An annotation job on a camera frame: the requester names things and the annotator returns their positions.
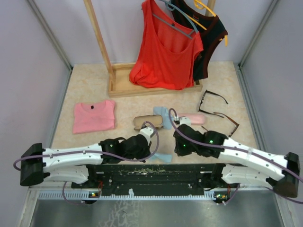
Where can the black maroon-trimmed tank top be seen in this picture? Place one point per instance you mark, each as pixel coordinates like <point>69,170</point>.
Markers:
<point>211,30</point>

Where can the grey-blue plastic hanger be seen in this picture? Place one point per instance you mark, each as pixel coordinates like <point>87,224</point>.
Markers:
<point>177,21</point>

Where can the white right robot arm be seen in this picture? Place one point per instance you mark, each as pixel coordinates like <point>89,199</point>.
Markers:
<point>240,164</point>

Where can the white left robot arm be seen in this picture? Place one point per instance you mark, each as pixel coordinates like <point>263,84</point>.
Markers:
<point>71,164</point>

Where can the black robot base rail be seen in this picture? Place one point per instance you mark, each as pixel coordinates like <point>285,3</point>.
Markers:
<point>156,180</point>

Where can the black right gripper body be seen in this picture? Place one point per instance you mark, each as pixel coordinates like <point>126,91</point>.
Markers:
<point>183,150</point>

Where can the wooden clothes rack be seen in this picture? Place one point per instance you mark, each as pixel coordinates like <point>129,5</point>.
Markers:
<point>119,84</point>

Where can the red tank top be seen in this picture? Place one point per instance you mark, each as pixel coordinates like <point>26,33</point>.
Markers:
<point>167,53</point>

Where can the folded pink t-shirt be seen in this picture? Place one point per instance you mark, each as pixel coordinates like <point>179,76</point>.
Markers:
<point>94,117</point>

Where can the small light blue cloth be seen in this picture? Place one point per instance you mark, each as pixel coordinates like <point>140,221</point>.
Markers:
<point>162,157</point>

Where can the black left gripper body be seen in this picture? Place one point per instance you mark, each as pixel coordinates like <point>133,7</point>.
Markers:
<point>142,154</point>

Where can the yellow plastic hanger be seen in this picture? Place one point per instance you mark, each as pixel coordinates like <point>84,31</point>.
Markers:
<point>208,12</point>

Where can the tortoiseshell brown sunglasses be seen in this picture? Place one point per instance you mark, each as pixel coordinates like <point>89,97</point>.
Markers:
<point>221,123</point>

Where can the pink glasses case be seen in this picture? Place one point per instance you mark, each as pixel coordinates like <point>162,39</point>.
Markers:
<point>196,118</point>

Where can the black frame sunglasses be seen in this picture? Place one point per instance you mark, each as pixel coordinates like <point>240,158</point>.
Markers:
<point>210,102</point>

